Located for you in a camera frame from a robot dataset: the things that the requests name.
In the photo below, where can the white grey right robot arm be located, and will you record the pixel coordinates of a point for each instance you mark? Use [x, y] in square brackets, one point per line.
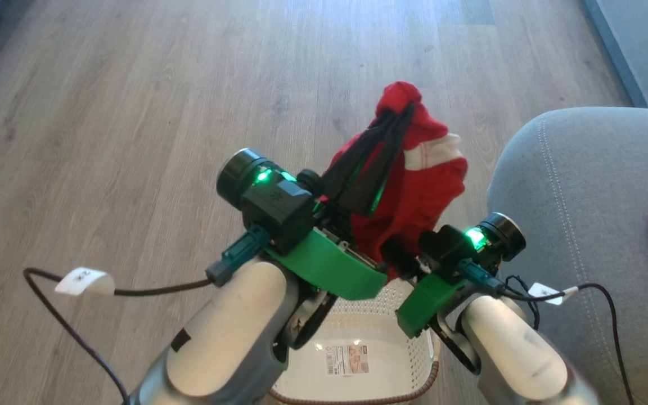
[521, 354]

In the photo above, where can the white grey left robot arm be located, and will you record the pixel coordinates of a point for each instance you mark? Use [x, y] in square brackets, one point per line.
[228, 337]

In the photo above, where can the white perforated laundry basket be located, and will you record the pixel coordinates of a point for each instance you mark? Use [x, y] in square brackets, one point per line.
[380, 365]

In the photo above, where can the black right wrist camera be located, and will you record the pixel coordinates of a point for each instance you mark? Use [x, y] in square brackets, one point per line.
[448, 247]

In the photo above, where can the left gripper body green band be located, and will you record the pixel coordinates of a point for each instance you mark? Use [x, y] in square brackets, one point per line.
[329, 264]

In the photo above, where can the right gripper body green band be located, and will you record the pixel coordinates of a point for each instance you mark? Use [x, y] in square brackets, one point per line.
[425, 304]

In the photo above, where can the grey fabric sofa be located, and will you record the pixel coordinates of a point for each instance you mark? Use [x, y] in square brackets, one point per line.
[583, 197]

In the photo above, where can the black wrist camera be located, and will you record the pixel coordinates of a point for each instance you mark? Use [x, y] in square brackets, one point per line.
[273, 202]
[448, 247]

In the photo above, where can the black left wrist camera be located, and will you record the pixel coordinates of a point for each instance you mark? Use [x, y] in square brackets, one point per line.
[273, 202]

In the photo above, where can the printed basket sticker label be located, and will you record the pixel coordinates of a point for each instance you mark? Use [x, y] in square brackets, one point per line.
[347, 360]

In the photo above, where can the red Bulls 23 shorts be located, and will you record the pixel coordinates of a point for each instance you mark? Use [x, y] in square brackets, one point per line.
[431, 185]

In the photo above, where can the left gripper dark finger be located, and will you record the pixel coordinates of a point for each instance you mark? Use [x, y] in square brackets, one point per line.
[352, 157]
[380, 174]

